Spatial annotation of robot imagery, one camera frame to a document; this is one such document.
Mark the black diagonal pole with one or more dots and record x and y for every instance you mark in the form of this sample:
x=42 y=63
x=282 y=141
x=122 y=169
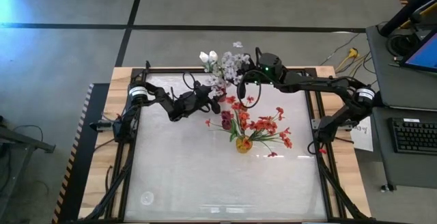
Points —
x=403 y=15

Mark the black metal stand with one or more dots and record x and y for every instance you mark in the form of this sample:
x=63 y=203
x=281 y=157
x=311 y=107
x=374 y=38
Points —
x=27 y=143

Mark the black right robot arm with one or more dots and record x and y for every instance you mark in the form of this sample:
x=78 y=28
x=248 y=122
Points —
x=317 y=85

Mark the yellow textured glass vase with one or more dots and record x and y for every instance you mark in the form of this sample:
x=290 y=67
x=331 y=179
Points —
x=244 y=146

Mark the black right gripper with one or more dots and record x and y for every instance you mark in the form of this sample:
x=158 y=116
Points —
x=269 y=61

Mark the black computer keyboard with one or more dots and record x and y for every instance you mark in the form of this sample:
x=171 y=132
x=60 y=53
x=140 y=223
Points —
x=413 y=137

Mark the black aluminium table frame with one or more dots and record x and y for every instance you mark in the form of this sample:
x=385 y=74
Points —
x=170 y=70

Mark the black frame clamp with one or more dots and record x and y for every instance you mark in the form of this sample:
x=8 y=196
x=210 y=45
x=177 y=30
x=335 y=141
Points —
x=147 y=66

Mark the white glossy work surface sheet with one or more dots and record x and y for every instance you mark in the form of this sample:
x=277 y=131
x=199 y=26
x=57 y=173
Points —
x=205 y=183

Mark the orange artificial flower spray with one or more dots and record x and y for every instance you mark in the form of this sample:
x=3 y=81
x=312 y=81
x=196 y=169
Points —
x=264 y=125
x=243 y=116

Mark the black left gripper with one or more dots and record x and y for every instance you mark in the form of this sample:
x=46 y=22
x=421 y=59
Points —
x=191 y=102

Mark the red ribbed glass vase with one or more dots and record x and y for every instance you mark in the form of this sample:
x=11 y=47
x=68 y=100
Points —
x=222 y=97

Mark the laptop with blue screen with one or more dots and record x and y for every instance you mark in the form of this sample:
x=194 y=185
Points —
x=426 y=55

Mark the grey desk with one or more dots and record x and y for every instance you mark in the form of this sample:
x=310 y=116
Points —
x=389 y=77

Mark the clear round disc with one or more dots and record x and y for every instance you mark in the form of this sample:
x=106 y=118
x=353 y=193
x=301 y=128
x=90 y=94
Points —
x=147 y=198

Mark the white paper sheet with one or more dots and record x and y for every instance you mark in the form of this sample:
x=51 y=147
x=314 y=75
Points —
x=363 y=138

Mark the grey metal bracket plate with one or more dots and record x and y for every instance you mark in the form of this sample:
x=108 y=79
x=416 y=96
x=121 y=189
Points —
x=315 y=124

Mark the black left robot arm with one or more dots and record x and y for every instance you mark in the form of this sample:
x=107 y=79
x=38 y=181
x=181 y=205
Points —
x=164 y=101

